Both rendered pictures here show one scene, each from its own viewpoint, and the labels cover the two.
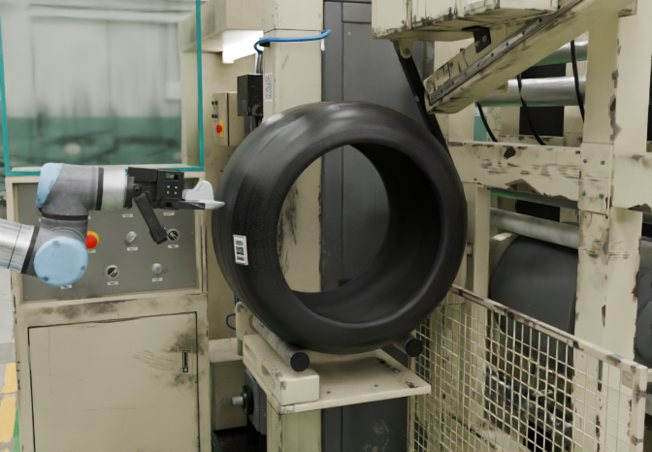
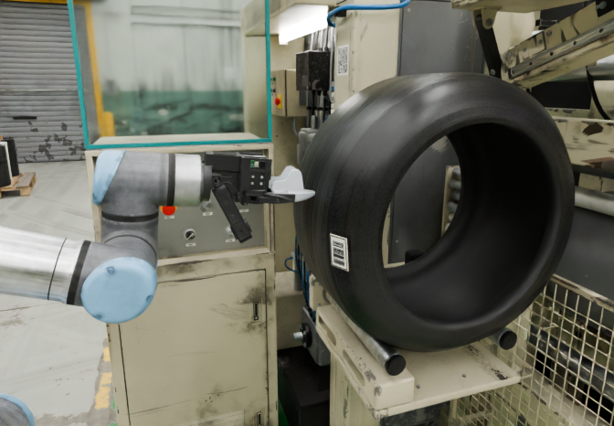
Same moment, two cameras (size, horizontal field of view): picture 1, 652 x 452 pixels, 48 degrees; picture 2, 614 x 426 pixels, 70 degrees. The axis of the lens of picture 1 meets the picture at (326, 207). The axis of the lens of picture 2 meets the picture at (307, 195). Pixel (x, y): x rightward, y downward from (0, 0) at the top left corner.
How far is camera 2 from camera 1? 0.79 m
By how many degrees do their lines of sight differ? 7
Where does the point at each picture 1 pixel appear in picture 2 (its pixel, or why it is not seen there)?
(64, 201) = (127, 199)
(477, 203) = not seen: hidden behind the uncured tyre
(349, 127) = (470, 104)
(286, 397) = (381, 402)
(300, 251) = not seen: hidden behind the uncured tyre
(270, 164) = (376, 150)
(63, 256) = (121, 286)
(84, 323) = (166, 282)
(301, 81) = (378, 54)
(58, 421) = (146, 366)
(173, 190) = (258, 180)
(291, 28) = not seen: outside the picture
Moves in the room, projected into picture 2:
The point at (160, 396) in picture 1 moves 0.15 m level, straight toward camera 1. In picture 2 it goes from (235, 340) to (237, 367)
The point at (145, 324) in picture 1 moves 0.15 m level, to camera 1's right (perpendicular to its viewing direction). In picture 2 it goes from (220, 281) to (265, 282)
